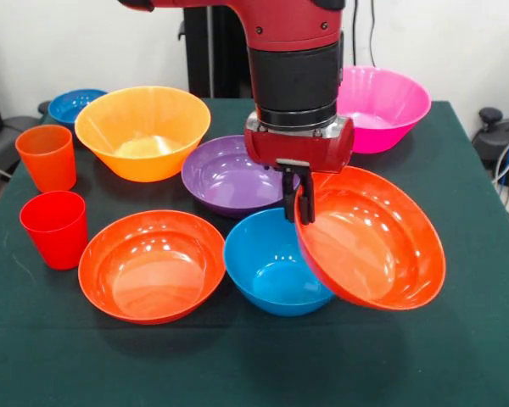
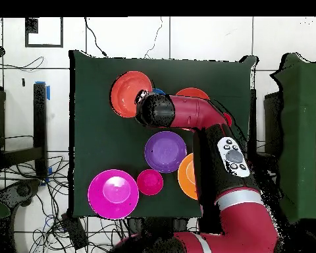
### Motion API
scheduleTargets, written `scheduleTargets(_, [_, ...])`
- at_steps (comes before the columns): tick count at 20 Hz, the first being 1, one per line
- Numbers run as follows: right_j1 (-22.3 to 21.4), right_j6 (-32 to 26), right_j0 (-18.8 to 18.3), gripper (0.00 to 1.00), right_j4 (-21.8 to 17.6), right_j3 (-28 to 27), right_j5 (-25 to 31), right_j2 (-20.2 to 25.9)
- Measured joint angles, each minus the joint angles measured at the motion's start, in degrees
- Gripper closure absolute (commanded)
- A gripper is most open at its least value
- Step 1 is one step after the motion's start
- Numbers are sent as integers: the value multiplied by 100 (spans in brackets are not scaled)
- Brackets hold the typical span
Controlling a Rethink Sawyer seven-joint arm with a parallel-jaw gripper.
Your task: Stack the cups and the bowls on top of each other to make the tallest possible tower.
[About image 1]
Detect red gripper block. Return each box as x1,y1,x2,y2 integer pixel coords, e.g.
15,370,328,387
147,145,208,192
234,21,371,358
243,121,355,226

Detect large pink bowl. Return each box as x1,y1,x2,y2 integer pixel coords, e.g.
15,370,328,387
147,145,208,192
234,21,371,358
334,65,433,154

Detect red cup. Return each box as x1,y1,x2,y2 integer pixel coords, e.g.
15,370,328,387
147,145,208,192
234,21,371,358
19,190,88,271

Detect small dark blue bowl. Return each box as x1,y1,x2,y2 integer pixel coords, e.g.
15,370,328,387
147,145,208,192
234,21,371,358
48,88,108,131

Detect light blue bowl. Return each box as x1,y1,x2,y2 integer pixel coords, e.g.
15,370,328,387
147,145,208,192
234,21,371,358
223,207,336,318

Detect orange cup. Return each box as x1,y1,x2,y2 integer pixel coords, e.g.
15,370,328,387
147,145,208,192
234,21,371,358
14,124,78,193

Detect black wall cable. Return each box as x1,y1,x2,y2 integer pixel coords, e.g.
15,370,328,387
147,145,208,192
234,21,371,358
367,16,377,69
350,0,360,67

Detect large orange bowl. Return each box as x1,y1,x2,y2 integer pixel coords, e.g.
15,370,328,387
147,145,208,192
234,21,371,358
74,86,212,184

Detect tangled floor cables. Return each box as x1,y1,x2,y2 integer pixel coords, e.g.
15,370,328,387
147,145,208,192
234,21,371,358
491,129,509,204

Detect dark green table cloth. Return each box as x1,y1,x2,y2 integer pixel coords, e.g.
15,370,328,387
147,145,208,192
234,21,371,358
0,98,509,407

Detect purple bowl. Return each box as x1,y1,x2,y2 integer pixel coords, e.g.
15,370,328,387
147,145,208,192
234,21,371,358
181,134,302,220

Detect orange-red shallow bowl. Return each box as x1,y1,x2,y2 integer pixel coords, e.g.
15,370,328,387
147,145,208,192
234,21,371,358
294,164,447,312
77,209,227,326

